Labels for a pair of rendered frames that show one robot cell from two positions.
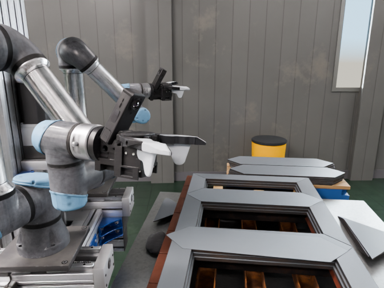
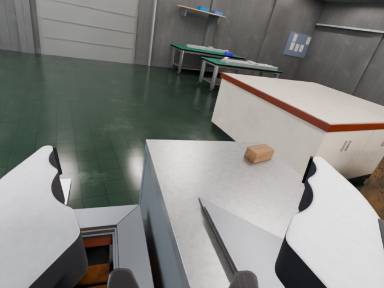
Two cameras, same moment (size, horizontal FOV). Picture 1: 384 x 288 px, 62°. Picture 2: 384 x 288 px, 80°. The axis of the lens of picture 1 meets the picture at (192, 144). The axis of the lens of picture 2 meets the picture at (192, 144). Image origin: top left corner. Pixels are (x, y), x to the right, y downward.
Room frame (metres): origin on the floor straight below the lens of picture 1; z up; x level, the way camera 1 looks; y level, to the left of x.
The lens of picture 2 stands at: (0.60, 0.10, 1.52)
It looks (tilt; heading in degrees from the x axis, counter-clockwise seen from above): 27 degrees down; 240
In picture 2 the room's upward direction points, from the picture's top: 12 degrees clockwise
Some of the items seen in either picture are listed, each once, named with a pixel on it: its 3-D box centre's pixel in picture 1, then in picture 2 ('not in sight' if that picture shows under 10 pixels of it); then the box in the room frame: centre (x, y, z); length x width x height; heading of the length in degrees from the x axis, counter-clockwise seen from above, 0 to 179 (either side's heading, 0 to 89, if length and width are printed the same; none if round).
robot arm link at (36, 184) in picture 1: (35, 195); not in sight; (0.88, 0.46, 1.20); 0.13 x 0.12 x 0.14; 156
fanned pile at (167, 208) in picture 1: (170, 209); not in sight; (1.80, 0.13, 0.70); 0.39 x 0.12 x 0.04; 173
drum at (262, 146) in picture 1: (267, 165); not in sight; (3.72, -0.92, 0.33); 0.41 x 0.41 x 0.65
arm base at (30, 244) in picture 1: (42, 230); not in sight; (0.89, 0.46, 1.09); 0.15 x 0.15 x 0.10
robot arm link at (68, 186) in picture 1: (73, 180); not in sight; (0.68, 0.27, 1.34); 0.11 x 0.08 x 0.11; 156
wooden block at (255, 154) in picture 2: not in sight; (259, 152); (-0.12, -0.54, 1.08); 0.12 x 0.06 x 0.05; 9
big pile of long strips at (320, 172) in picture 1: (282, 169); not in sight; (2.18, -0.65, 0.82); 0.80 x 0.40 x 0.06; 83
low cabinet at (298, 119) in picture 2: not in sight; (307, 124); (-2.69, -2.10, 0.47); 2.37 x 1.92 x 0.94; 2
